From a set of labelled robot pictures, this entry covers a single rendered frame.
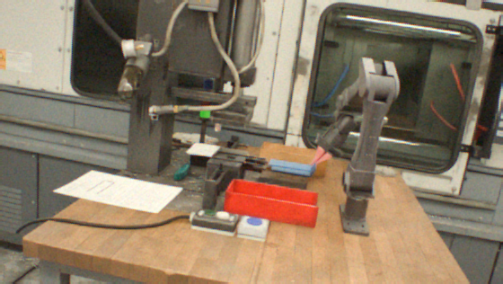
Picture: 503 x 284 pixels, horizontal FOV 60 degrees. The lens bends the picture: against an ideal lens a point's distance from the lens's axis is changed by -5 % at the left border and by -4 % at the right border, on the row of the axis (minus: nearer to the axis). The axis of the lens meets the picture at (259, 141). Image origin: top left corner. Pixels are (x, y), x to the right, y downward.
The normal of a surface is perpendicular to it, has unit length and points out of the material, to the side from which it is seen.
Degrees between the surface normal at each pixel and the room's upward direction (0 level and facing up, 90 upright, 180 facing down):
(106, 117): 90
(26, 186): 90
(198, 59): 90
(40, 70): 90
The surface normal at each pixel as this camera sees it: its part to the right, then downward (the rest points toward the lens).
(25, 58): -0.18, 0.20
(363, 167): 0.04, 0.29
